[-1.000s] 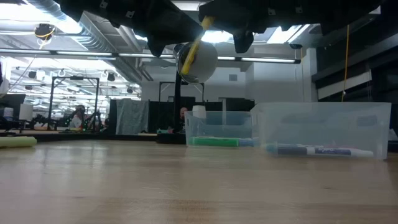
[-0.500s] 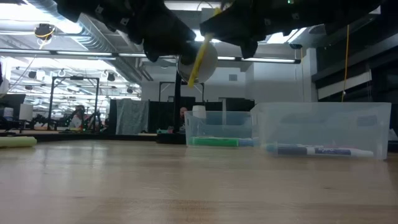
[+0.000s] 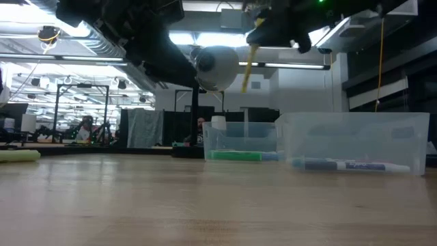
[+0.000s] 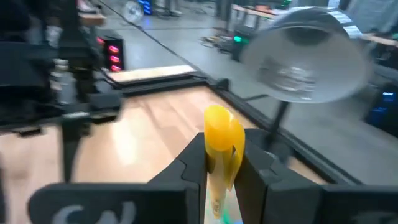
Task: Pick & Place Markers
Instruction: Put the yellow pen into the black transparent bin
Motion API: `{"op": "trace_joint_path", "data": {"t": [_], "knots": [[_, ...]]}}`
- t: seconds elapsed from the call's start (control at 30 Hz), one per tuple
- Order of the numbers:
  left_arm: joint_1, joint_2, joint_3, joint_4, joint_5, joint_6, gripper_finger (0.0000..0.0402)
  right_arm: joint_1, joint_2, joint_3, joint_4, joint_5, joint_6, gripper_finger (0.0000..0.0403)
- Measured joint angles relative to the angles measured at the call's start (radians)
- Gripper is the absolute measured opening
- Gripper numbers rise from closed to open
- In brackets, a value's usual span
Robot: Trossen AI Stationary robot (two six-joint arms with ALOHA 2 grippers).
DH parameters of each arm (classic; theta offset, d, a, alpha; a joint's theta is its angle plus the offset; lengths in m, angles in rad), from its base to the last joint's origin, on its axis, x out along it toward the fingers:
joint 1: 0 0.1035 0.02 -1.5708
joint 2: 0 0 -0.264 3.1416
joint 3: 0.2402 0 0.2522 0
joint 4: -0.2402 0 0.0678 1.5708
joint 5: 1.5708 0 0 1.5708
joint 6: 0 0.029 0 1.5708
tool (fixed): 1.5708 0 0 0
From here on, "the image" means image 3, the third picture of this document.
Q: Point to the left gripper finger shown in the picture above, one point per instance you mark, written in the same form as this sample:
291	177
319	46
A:
177	61
167	73

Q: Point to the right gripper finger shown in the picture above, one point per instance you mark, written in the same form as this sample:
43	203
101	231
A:
273	34

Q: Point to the slim yellow highlighter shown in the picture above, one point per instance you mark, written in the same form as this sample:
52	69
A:
249	68

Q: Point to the blue highlighter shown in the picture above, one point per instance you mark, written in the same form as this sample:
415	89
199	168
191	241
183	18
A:
271	156

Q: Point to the dark blue dry-erase marker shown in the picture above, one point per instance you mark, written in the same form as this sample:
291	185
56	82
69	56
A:
321	165

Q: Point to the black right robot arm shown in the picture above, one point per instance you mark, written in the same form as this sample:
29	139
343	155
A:
358	7

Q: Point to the LED light bar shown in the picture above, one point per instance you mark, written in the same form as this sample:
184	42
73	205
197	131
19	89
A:
293	65

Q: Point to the black desk lamp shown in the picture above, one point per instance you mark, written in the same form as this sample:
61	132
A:
218	68

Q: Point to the black room divider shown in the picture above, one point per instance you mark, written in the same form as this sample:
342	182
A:
175	126

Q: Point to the grey draped cloth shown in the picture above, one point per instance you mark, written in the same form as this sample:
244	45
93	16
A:
145	128

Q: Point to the person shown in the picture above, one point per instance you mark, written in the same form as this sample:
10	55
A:
198	131
87	130

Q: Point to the white cylindrical container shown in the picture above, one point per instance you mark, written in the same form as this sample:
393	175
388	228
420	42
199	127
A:
218	122

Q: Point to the clear plastic bin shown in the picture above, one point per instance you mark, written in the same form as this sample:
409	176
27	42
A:
351	143
239	140

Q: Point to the black ceiling device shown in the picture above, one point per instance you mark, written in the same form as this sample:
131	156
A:
49	33

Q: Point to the computer monitor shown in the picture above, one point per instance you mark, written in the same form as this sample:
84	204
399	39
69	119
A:
13	114

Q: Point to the light green highlighter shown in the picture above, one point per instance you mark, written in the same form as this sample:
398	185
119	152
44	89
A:
18	156

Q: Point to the silver ventilation duct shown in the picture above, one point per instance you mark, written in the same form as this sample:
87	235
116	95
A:
99	46

